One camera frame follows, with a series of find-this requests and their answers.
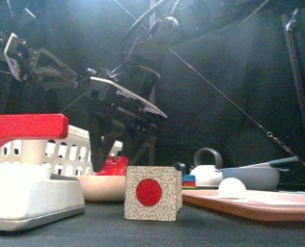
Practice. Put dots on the red toy apple half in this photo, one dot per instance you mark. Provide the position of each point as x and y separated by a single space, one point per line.
115 166

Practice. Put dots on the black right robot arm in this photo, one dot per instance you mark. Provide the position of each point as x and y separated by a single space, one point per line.
152 48

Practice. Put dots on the white toy half dome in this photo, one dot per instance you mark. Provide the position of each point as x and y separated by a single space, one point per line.
232 189

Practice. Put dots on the white perforated plastic basket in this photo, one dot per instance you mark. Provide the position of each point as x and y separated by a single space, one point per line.
68 151

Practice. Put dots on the white bowl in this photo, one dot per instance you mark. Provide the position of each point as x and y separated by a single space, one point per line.
100 188

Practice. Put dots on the patterned box with red circle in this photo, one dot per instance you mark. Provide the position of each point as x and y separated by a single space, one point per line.
152 193

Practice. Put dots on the small multicoloured stacked toy block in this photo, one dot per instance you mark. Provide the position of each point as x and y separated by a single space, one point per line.
188 181

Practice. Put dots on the grey toy saucepan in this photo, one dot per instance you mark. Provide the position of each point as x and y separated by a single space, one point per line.
251 177

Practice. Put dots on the pink cutting board tray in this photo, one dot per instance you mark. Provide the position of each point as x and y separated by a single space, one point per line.
262 204

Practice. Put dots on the black metal frame strut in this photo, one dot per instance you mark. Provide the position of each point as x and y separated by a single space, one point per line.
299 96

